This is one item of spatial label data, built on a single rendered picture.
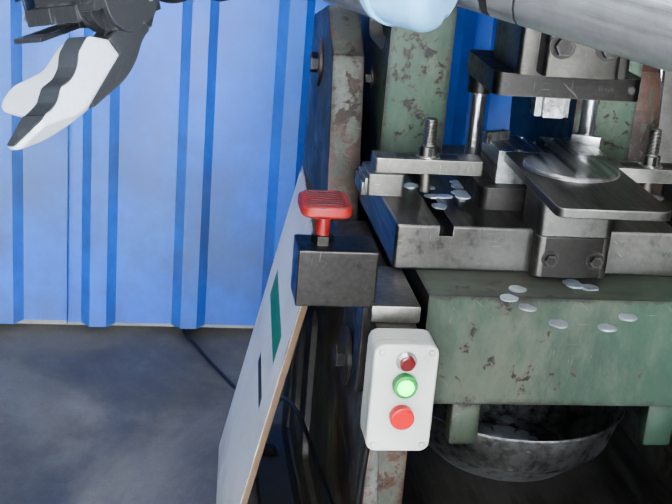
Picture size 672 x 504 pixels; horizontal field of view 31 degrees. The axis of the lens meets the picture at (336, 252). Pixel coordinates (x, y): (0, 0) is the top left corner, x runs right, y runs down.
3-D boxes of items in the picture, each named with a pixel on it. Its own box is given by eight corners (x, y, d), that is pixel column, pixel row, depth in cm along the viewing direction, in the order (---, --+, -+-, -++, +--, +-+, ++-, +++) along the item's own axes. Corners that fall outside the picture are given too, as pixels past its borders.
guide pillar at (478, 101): (480, 162, 175) (492, 65, 170) (465, 162, 175) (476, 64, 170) (476, 158, 177) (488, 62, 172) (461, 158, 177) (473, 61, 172)
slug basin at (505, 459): (649, 505, 172) (661, 442, 169) (411, 506, 167) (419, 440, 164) (574, 396, 204) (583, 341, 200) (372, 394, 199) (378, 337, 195)
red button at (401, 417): (413, 430, 141) (415, 408, 140) (389, 430, 141) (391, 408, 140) (411, 425, 142) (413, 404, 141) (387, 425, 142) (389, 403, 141)
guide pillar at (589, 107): (590, 167, 177) (605, 71, 173) (576, 166, 177) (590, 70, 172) (585, 163, 179) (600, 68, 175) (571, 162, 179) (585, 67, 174)
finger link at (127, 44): (87, 124, 73) (140, 10, 77) (106, 123, 72) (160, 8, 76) (39, 73, 69) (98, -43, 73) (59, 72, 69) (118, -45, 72)
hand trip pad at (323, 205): (349, 269, 144) (354, 207, 141) (298, 268, 143) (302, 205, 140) (341, 249, 150) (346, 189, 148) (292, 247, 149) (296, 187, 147)
